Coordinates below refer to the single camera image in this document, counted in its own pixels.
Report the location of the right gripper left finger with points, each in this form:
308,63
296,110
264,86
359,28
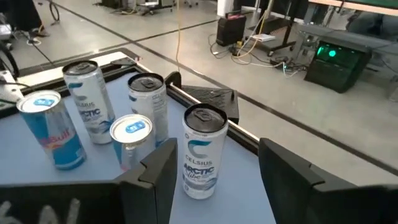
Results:
155,193

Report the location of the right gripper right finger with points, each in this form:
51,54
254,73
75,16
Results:
286,186

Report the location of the white Celsius Arctic Vibe can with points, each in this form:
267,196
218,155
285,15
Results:
90,105
203,155
149,102

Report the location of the blue grey table mat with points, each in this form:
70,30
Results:
236,193

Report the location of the blue Red Bull can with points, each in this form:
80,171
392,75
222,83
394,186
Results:
132,129
53,133

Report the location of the black computer tower green light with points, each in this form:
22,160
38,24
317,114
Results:
329,77

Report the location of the white power adapter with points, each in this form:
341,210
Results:
263,38

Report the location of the black box pink top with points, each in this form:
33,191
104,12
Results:
230,31

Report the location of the silver mounting bracket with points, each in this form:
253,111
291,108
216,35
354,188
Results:
9,90

